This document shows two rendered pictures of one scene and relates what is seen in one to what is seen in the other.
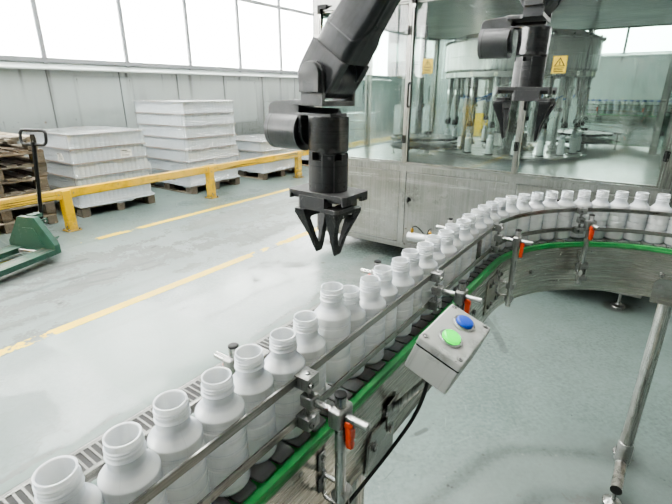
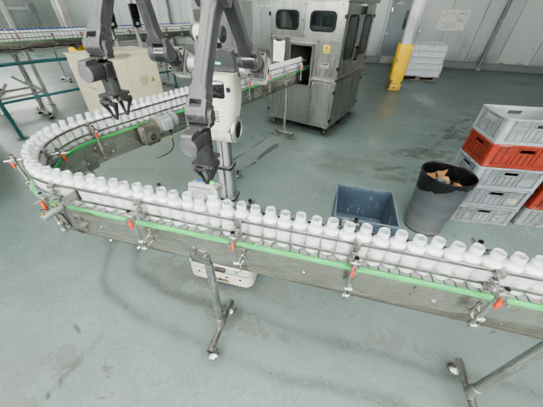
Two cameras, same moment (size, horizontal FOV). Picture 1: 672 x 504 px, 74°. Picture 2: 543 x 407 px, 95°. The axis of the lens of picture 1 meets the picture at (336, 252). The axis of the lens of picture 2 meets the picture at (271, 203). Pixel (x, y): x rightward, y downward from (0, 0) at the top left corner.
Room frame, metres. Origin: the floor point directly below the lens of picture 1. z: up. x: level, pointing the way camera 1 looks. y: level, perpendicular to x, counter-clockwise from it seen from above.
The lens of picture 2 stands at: (0.72, 0.82, 1.77)
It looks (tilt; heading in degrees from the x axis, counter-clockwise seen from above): 38 degrees down; 248
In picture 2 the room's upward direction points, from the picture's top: 2 degrees clockwise
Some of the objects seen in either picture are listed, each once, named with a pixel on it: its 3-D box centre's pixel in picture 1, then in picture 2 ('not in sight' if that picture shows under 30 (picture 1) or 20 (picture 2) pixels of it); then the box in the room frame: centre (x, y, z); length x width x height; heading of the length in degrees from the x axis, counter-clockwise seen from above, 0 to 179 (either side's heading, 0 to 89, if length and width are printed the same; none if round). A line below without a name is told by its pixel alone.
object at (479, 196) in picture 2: not in sight; (483, 186); (-2.17, -0.39, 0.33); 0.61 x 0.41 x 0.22; 151
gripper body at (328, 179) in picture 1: (328, 176); (205, 153); (0.65, 0.01, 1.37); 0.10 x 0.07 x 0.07; 55
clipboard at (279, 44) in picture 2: not in sight; (278, 50); (-1.09, -3.54, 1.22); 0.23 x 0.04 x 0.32; 127
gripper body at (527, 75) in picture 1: (528, 76); (112, 86); (0.92, -0.37, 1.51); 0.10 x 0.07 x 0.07; 55
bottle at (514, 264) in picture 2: not in sight; (506, 271); (-0.23, 0.63, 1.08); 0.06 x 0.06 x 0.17
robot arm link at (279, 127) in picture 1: (304, 108); (195, 131); (0.67, 0.04, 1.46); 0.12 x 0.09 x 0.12; 55
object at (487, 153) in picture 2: not in sight; (510, 148); (-2.18, -0.39, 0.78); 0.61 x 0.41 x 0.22; 151
